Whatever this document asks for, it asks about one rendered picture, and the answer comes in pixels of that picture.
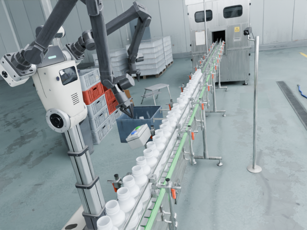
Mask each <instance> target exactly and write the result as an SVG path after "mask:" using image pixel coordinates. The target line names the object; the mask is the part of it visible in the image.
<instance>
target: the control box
mask: <svg viewBox="0 0 307 230"><path fill-rule="evenodd" d="M133 131H136V133H134V134H130V135H129V136H128V137H127V138H126V141H127V142H128V144H129V146H130V148H131V149H132V150H133V149H136V148H140V147H143V146H145V149H147V142H148V139H149V138H150V136H151V132H150V129H149V127H148V125H147V124H145V125H142V126H140V128H138V129H136V128H135V129H134V130H133ZM133 131H132V132H133Z"/></svg>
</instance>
